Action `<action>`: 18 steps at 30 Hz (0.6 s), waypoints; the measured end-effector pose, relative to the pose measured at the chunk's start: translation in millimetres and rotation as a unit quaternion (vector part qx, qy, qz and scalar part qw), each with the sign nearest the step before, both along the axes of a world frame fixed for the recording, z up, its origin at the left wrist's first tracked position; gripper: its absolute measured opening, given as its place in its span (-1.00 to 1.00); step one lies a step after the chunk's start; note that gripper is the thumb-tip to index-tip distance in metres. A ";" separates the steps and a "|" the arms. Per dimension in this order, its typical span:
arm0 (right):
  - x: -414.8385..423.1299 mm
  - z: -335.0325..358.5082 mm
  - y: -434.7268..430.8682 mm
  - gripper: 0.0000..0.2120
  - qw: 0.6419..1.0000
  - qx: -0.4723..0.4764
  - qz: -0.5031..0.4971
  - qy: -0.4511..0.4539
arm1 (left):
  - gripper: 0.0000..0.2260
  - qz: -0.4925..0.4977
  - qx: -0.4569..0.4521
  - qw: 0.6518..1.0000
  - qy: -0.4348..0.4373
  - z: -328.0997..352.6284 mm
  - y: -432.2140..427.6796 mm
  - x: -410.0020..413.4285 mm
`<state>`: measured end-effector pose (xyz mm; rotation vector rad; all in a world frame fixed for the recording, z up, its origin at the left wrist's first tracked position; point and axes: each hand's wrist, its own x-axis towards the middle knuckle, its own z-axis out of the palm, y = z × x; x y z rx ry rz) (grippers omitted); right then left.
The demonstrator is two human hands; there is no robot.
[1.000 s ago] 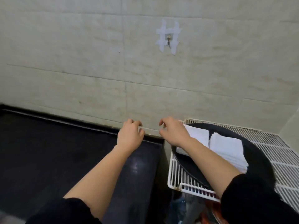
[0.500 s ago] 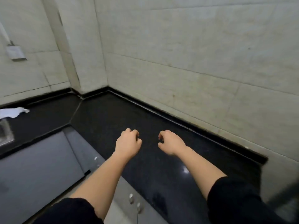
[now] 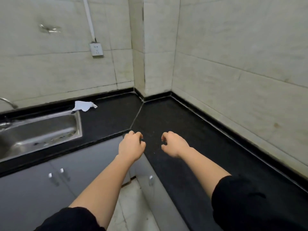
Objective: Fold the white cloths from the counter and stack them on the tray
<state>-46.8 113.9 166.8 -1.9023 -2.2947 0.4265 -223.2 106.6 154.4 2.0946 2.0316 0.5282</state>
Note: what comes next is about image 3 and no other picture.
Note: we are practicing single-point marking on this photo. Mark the person's right hand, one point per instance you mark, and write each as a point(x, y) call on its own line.
point(175, 145)

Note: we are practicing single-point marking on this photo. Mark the group of white cloths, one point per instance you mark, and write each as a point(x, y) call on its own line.
point(83, 105)

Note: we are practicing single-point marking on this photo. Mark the chrome sink faucet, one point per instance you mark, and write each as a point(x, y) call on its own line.
point(9, 102)

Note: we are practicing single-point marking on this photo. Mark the white wall socket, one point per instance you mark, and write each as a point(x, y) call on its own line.
point(96, 49)

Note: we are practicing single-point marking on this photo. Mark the person's left hand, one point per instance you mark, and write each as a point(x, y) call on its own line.
point(131, 149)

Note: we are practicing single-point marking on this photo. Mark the person's right forearm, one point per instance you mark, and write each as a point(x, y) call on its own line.
point(207, 173)

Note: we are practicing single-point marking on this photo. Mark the grey cabinet door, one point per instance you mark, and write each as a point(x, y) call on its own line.
point(29, 197)

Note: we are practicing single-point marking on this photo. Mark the steel sink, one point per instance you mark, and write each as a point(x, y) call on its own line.
point(41, 132)

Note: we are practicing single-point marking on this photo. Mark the person's left forearm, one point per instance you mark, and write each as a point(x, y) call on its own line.
point(106, 190)

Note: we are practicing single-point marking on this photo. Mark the round silver door knob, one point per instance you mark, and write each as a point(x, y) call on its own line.
point(61, 170)
point(50, 175)
point(150, 180)

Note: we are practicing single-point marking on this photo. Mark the clear adhesive wall patch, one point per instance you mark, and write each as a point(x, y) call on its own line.
point(49, 28)

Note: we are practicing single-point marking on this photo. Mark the grey cupboard door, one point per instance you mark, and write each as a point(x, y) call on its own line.
point(166, 209)

